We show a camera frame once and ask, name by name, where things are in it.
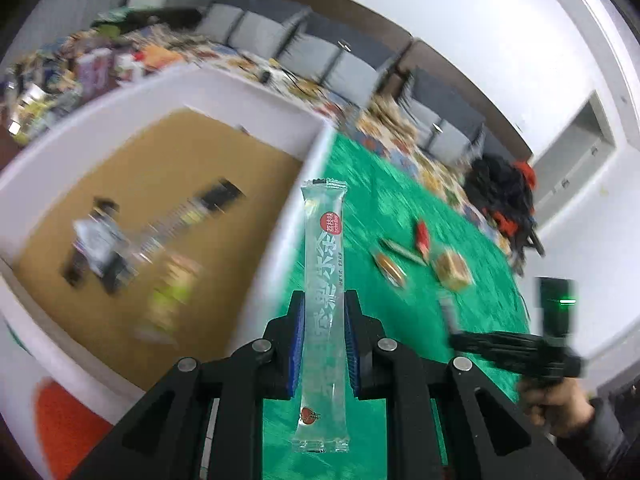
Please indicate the floral bed sheet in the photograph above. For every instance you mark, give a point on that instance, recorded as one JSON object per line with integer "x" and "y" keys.
{"x": 400, "y": 125}

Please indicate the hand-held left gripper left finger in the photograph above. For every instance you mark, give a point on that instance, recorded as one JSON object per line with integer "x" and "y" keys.
{"x": 296, "y": 345}

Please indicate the green patterned blanket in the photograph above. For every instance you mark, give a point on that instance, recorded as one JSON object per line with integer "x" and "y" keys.
{"x": 380, "y": 200}

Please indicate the red garment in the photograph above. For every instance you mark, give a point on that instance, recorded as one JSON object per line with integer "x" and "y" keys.
{"x": 527, "y": 172}

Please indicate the pile of assorted snack packets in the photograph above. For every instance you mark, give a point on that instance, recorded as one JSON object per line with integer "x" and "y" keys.
{"x": 95, "y": 67}

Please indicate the round cookie in clear packet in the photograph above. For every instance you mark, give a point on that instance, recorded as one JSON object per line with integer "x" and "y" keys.
{"x": 390, "y": 267}

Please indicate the black red backpack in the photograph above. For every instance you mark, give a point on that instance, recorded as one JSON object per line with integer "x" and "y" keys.
{"x": 495, "y": 185}

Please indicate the person's right forearm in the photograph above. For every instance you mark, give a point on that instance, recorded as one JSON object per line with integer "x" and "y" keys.
{"x": 610, "y": 440}

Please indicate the grey pillow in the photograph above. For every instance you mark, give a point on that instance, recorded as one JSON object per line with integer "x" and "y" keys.
{"x": 220, "y": 22}
{"x": 430, "y": 100}
{"x": 305, "y": 40}
{"x": 355, "y": 72}
{"x": 452, "y": 142}
{"x": 260, "y": 35}

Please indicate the yellow green snack packet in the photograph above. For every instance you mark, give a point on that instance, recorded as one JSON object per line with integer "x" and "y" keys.
{"x": 172, "y": 290}

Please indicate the red snack packet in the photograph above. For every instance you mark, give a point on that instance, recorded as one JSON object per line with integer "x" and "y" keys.
{"x": 421, "y": 235}

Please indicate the long black snack packet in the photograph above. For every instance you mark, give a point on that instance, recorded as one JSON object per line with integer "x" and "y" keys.
{"x": 215, "y": 197}

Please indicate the grey sofa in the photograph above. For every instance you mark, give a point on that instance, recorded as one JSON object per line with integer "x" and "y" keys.
{"x": 350, "y": 20}

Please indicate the white and black snack packet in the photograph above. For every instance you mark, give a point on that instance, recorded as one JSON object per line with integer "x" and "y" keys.
{"x": 95, "y": 235}

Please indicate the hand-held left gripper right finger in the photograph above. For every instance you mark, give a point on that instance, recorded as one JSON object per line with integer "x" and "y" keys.
{"x": 352, "y": 345}

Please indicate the bread loaf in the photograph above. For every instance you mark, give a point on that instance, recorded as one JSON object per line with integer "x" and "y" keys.
{"x": 452, "y": 270}

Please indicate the white cardboard box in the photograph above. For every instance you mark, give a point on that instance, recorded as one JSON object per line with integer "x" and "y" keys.
{"x": 150, "y": 90}

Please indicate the clear jelly stick packet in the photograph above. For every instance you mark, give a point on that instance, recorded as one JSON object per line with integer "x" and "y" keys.
{"x": 322, "y": 240}

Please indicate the person's right hand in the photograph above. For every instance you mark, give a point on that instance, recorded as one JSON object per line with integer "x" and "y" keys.
{"x": 555, "y": 402}

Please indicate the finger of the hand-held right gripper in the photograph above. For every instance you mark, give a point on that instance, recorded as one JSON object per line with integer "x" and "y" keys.
{"x": 515, "y": 362}
{"x": 495, "y": 341}

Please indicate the green and white snack stick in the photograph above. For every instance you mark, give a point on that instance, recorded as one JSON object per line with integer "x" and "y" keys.
{"x": 400, "y": 250}

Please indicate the small grey snack packet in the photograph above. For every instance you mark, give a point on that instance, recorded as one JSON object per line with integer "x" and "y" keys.
{"x": 447, "y": 312}

